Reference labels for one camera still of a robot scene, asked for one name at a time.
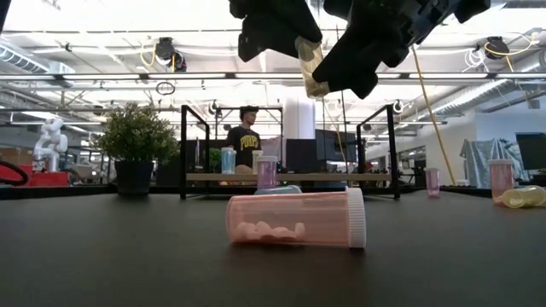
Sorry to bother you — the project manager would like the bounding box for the black ceiling cable reel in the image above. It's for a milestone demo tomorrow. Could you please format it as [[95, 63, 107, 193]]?
[[153, 36, 188, 73], [484, 36, 512, 61]]

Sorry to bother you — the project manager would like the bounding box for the grey draped cloth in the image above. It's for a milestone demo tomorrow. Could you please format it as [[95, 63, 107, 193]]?
[[459, 136, 531, 189]]

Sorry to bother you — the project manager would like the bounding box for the yellow hanging cable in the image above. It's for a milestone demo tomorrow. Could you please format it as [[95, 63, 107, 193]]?
[[409, 44, 457, 187]]

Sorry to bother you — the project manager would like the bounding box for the person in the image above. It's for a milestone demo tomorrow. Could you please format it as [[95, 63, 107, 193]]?
[[224, 105, 263, 171]]

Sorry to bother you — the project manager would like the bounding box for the light wooden board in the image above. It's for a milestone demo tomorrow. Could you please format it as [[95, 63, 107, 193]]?
[[179, 104, 401, 200]]

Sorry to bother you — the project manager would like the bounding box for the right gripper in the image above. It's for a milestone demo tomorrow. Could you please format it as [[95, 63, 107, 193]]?
[[312, 0, 491, 101]]

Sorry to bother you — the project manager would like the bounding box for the silver ventilation duct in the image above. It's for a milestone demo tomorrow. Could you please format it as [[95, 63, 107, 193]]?
[[0, 40, 77, 77], [434, 50, 546, 121]]

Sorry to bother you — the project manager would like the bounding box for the dark monitor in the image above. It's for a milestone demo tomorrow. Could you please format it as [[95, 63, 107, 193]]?
[[315, 129, 357, 164], [514, 131, 546, 171]]

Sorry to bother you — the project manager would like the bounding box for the potted green plant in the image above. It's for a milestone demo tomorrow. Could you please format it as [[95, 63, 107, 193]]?
[[94, 101, 181, 198]]

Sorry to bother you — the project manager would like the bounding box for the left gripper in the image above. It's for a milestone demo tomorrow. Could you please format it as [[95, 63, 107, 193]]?
[[228, 0, 324, 63]]

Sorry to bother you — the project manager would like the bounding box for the white pillar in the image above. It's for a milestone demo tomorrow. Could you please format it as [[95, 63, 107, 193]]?
[[283, 96, 317, 140]]

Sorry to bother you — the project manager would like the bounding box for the pink medicine bottle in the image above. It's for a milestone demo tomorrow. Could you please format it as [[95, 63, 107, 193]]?
[[488, 159, 515, 207], [224, 186, 368, 250]]

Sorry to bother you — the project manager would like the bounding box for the purple medicine bottle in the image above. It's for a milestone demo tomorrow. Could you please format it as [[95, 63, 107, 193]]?
[[256, 155, 279, 191], [424, 167, 441, 200]]

